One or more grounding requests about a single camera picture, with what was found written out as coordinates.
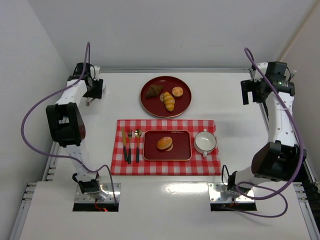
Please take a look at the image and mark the metal tongs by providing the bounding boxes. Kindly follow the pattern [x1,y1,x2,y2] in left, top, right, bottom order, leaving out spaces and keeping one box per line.
[85,84,106,107]

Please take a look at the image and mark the round sesame bun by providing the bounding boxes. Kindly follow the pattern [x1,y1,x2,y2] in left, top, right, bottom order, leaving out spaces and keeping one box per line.
[156,136,173,151]

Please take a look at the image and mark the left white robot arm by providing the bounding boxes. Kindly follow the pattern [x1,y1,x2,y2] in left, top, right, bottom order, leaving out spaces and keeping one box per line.
[45,62,105,198]

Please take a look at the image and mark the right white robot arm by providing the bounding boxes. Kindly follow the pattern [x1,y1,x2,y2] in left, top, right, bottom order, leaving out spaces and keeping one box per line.
[227,61,307,194]

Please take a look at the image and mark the striped orange bread roll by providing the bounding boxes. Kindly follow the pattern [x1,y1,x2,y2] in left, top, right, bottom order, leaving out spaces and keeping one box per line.
[163,91,175,112]

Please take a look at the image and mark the brown chocolate croissant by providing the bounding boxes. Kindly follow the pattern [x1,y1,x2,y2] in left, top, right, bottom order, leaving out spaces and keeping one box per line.
[145,84,164,98]

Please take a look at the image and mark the small round cookie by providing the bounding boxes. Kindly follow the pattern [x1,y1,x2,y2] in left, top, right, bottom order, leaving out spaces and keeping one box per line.
[159,93,164,102]

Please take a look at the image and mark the round flat bun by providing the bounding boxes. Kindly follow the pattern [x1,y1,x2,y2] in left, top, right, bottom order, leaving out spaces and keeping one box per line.
[172,86,184,98]

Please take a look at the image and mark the round red plate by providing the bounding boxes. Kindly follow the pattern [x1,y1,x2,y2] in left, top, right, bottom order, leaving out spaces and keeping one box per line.
[140,76,192,118]

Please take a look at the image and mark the red white checkered cloth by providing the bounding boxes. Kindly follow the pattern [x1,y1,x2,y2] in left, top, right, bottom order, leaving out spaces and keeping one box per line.
[111,119,221,176]

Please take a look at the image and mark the rectangular red tray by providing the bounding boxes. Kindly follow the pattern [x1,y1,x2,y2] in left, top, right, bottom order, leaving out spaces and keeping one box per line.
[143,130,192,161]

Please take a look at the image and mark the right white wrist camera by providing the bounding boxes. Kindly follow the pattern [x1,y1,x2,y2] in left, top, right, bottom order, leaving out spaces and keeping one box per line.
[249,62,268,82]

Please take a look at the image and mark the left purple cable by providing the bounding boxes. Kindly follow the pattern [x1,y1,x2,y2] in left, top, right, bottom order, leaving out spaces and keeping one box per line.
[20,41,118,203]

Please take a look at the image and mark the purple cable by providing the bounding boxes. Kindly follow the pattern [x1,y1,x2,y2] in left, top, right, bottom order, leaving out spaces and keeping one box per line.
[231,47,306,219]
[20,41,118,203]

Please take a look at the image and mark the gold knife green handle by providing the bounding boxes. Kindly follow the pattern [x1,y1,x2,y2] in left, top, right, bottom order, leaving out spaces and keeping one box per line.
[121,127,128,162]

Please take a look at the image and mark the gold fork green handle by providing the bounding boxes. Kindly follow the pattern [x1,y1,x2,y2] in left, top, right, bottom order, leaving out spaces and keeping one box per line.
[127,129,132,164]

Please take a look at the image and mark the gold spoon green handle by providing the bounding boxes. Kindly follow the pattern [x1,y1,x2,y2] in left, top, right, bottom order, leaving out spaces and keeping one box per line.
[134,128,142,163]

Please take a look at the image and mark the white two-handled bowl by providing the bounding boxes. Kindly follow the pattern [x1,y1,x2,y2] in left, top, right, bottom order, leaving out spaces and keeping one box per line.
[193,129,217,158]

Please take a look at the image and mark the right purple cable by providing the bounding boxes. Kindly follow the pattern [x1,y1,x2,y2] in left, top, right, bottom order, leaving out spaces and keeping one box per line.
[231,47,306,219]

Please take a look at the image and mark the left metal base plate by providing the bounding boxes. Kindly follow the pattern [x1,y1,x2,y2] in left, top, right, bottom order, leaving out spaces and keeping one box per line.
[74,182,121,204]

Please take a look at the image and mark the metal base plate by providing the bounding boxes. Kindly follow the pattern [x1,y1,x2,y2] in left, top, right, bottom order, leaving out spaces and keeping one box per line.
[74,182,121,204]
[208,182,255,204]

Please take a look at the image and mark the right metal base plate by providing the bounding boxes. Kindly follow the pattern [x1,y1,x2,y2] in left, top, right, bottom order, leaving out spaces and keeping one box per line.
[208,182,255,204]

